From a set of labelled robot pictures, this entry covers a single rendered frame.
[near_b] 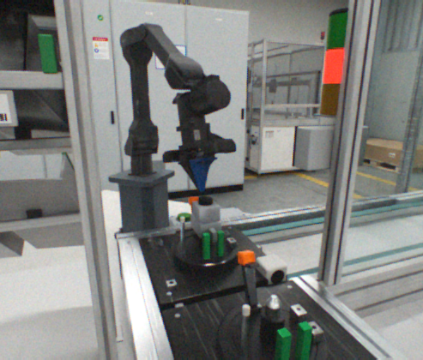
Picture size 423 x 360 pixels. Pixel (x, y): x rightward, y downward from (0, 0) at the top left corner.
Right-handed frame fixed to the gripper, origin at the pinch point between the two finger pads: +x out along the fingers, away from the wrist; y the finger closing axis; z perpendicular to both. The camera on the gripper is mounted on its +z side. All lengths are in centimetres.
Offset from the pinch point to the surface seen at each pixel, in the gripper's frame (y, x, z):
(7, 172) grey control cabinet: 314, -25, 8
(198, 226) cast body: -5.2, 9.5, -6.3
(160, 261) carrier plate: 2.3, 15.9, -11.3
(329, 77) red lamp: -28.4, -13.1, 5.2
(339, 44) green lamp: -30.7, -17.4, 4.9
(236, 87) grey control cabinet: 194, -98, 243
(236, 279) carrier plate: -11.7, 19.2, -4.5
